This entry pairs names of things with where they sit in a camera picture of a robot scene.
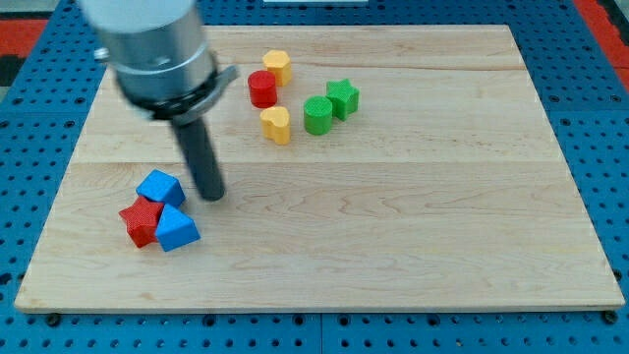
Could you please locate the blue triangle block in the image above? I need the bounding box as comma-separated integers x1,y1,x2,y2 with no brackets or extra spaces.
155,205,200,252

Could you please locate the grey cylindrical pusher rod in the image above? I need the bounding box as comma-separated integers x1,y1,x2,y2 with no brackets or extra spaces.
171,117,225,202

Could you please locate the green star block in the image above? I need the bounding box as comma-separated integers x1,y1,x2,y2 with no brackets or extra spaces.
325,79,360,121

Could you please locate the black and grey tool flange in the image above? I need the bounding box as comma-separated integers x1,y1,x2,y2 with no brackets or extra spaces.
128,50,239,124

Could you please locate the blue cube block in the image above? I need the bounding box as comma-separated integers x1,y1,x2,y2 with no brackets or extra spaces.
136,169,186,207

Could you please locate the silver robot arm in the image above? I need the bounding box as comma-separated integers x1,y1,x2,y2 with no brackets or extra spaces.
79,0,239,201

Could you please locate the yellow heart block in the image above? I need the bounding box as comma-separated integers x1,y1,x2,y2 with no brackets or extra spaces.
259,106,291,145

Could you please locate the red cylinder block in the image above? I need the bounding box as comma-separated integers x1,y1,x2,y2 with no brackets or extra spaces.
248,70,277,108

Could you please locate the red star block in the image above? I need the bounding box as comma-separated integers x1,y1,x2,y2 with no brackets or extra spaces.
119,196,164,248

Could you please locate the wooden board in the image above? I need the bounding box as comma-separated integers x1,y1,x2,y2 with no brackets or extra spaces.
15,25,625,314

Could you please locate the yellow hexagon block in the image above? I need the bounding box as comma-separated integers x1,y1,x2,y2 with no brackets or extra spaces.
262,49,292,87

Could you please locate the green cylinder block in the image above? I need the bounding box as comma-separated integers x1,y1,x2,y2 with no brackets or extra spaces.
303,95,333,136

